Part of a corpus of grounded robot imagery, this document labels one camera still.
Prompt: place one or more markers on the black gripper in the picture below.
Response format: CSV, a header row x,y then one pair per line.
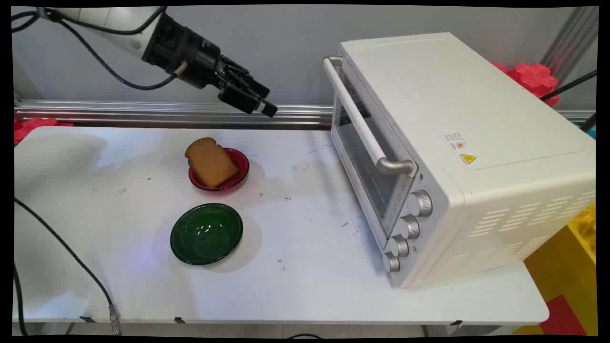
x,y
183,50

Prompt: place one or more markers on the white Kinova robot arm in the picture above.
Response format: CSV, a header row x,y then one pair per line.
x,y
114,24

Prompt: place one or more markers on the red plate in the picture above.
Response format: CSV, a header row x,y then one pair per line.
x,y
240,164

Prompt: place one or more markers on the brown toast slice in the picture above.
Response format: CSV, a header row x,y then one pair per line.
x,y
209,162

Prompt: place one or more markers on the green bowl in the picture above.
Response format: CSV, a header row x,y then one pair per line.
x,y
206,234

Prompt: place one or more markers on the large silver oven knob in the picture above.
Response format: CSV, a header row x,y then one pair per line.
x,y
420,203

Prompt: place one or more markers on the red foam piece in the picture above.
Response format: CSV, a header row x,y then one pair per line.
x,y
33,126

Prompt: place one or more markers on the white label sticker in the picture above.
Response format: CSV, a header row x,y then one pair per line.
x,y
455,141

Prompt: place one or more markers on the small silver oven knob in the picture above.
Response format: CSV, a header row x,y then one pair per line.
x,y
391,262

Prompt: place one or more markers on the yellow warning sticker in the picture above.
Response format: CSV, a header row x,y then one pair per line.
x,y
469,159

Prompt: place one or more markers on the white toaster oven body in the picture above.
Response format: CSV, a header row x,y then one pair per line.
x,y
476,143

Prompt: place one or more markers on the red foam flower shape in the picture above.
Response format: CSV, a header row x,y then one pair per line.
x,y
533,76

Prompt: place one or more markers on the teal object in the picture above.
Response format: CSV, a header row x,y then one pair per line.
x,y
591,132

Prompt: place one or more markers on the yellow foam block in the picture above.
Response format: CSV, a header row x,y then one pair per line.
x,y
562,267

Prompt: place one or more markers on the red floor tile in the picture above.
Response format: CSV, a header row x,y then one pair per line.
x,y
564,317

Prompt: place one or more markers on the aluminium rail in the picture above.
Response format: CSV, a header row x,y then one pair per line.
x,y
143,113

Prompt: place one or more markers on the aluminium frame post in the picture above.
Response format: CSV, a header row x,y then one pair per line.
x,y
569,40

